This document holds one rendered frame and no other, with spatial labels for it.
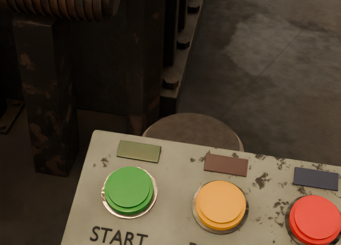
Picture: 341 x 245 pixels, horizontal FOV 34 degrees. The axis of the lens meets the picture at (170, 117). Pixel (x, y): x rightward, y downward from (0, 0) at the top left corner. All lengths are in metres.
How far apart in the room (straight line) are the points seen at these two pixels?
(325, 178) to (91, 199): 0.19
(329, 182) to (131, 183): 0.16
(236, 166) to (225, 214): 0.05
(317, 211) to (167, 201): 0.12
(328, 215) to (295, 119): 1.09
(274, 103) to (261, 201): 1.12
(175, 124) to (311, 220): 0.25
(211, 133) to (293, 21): 1.37
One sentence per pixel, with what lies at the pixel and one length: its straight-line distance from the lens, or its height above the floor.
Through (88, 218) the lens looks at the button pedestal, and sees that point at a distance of 0.46.
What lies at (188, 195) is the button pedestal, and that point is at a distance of 0.46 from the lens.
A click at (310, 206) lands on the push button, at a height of 0.61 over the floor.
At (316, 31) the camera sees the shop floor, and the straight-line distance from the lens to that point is 1.95.
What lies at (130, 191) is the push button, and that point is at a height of 0.61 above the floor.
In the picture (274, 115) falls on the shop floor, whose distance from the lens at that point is 1.53.
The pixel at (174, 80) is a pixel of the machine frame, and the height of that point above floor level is 0.09.
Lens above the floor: 0.94
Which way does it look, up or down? 40 degrees down
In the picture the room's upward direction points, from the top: 4 degrees clockwise
